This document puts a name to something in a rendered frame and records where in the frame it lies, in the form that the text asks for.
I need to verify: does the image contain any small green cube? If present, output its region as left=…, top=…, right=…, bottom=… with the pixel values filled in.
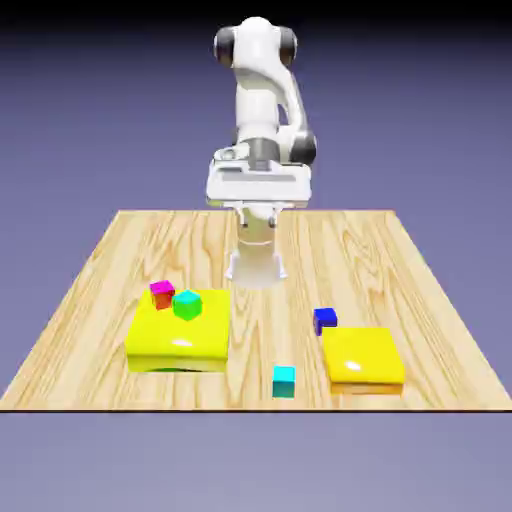
left=172, top=289, right=204, bottom=322

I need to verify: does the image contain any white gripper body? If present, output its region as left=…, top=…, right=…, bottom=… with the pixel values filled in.
left=205, top=158, right=313, bottom=210

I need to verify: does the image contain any large orange-yellow box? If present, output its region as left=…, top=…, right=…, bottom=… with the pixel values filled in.
left=321, top=327, right=407, bottom=397

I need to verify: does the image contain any small blue cube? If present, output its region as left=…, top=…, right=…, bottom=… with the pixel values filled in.
left=312, top=306, right=339, bottom=337

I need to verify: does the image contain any small cyan cube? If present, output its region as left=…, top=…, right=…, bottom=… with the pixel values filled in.
left=271, top=364, right=298, bottom=400

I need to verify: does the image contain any large yellow box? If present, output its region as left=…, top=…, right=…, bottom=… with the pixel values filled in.
left=124, top=288, right=232, bottom=374

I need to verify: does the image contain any small magenta cube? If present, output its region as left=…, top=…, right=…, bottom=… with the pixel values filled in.
left=149, top=279, right=177, bottom=312

